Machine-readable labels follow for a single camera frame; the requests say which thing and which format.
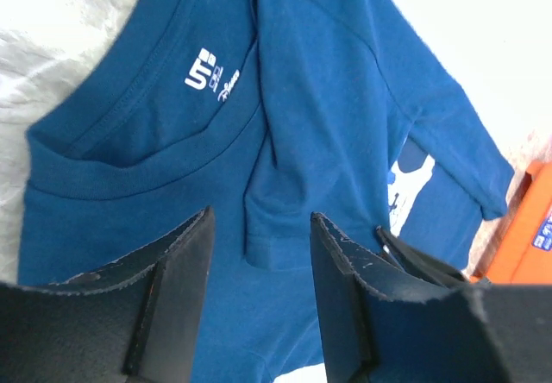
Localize blue t shirt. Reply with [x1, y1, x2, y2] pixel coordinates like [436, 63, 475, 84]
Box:
[18, 0, 513, 382]

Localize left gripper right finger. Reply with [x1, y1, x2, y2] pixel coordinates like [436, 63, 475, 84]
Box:
[309, 210, 469, 369]

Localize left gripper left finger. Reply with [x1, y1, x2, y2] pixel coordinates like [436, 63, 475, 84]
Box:
[47, 204, 216, 378]

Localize orange plastic basket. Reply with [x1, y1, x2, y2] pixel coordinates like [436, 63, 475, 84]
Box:
[470, 160, 551, 285]

